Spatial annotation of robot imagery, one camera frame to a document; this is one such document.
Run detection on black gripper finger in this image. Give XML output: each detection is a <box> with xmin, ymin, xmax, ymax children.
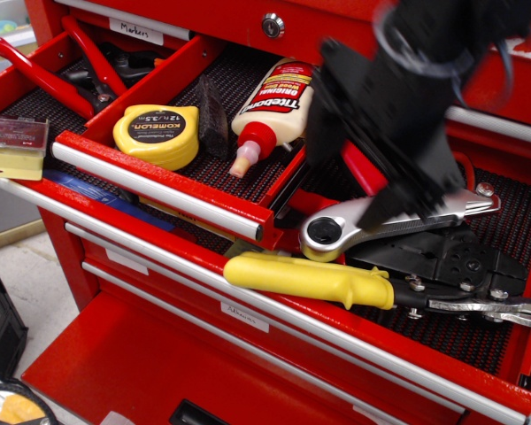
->
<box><xmin>305</xmin><ymin>79</ymin><xmax>346</xmax><ymax>167</ymax></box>
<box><xmin>357</xmin><ymin>183</ymin><xmax>429</xmax><ymax>230</ymax></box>

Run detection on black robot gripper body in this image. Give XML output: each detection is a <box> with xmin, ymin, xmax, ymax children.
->
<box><xmin>313</xmin><ymin>26</ymin><xmax>473</xmax><ymax>213</ymax></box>

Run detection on silver box cutter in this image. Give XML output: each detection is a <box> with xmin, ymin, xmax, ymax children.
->
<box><xmin>299</xmin><ymin>189</ymin><xmax>501</xmax><ymax>262</ymax></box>

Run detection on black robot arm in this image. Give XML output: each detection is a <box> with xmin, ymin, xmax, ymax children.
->
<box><xmin>306</xmin><ymin>1</ymin><xmax>531</xmax><ymax>229</ymax></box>

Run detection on red upper small drawer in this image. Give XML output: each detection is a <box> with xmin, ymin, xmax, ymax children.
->
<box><xmin>0</xmin><ymin>35</ymin><xmax>304</xmax><ymax>249</ymax></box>

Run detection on red wide middle drawer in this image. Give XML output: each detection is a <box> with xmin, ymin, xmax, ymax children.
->
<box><xmin>0</xmin><ymin>165</ymin><xmax>531</xmax><ymax>424</ymax></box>

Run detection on red open bottom drawer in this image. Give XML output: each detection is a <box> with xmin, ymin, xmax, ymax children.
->
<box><xmin>20</xmin><ymin>290</ymin><xmax>408</xmax><ymax>425</ymax></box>

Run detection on Titebond wood glue bottle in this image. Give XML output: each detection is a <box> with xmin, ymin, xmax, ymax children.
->
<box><xmin>229</xmin><ymin>58</ymin><xmax>314</xmax><ymax>178</ymax></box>

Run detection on black red crimping tool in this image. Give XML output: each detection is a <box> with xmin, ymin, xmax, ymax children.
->
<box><xmin>287</xmin><ymin>137</ymin><xmax>528</xmax><ymax>294</ymax></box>

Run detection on silver cabinet lock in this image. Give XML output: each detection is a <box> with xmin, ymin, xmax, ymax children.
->
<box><xmin>261</xmin><ymin>12</ymin><xmax>285</xmax><ymax>39</ymax></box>

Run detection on black triangular rubber block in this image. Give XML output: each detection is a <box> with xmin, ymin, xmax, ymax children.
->
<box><xmin>196</xmin><ymin>74</ymin><xmax>229</xmax><ymax>160</ymax></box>

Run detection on yellow tape measure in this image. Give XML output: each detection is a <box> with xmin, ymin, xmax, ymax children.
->
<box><xmin>112</xmin><ymin>104</ymin><xmax>199</xmax><ymax>171</ymax></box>

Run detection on red tool chest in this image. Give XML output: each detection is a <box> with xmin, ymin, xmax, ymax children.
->
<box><xmin>0</xmin><ymin>0</ymin><xmax>531</xmax><ymax>425</ymax></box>

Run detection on blue flat package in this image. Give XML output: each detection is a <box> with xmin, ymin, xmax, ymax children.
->
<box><xmin>43</xmin><ymin>169</ymin><xmax>175</xmax><ymax>232</ymax></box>

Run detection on clear plastic case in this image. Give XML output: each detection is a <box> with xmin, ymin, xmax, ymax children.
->
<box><xmin>0</xmin><ymin>114</ymin><xmax>50</xmax><ymax>158</ymax></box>

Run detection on yellow sponge block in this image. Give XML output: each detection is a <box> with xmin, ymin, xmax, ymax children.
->
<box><xmin>0</xmin><ymin>149</ymin><xmax>44</xmax><ymax>181</ymax></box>

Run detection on red handled scissors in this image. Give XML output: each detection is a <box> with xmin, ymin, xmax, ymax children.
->
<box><xmin>452</xmin><ymin>151</ymin><xmax>476</xmax><ymax>191</ymax></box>

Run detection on yellow handled tin snips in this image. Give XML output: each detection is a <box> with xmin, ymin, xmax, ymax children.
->
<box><xmin>223</xmin><ymin>251</ymin><xmax>531</xmax><ymax>328</ymax></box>

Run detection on red handled spring clamp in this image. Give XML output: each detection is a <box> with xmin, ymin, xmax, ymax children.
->
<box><xmin>0</xmin><ymin>15</ymin><xmax>163</xmax><ymax>120</ymax></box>

